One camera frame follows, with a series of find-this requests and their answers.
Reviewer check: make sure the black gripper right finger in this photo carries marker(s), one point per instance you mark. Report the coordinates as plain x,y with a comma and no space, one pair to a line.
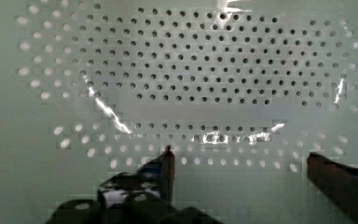
338,182

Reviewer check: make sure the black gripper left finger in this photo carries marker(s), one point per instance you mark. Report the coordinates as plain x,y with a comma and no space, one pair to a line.
155,177

